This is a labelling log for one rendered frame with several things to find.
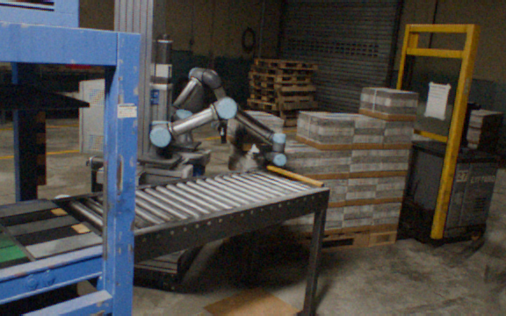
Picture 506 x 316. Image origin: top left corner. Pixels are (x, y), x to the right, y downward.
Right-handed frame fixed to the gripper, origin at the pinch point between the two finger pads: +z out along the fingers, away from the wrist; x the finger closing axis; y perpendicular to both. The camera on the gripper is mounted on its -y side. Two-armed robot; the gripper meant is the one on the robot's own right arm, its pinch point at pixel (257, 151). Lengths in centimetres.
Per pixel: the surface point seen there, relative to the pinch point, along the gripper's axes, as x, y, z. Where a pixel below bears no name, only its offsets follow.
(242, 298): 20, -85, -40
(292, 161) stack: -33.2, -10.0, 8.6
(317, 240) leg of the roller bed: -9, -36, -71
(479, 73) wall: -621, 56, 365
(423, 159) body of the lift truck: -182, -18, 32
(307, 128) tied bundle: -55, 10, 29
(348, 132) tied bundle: -79, 12, 9
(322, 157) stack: -58, -8, 8
